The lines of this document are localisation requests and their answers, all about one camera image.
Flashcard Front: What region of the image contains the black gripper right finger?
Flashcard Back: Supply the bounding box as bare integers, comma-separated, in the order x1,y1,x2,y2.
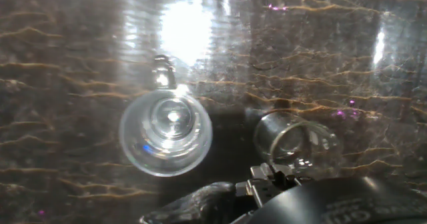
235,162,314,208

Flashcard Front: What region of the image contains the clear glass mug with handle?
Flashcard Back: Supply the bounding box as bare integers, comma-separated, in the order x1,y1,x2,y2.
119,54,214,178

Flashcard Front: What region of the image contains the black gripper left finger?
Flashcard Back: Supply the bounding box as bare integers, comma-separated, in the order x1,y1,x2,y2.
139,181,248,224

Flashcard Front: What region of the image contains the dark marble pattern mat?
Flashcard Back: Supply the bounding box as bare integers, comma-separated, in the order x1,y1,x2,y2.
0,0,427,224

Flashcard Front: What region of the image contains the clear glass beaker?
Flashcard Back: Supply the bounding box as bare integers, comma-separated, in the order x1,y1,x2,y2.
252,110,344,180

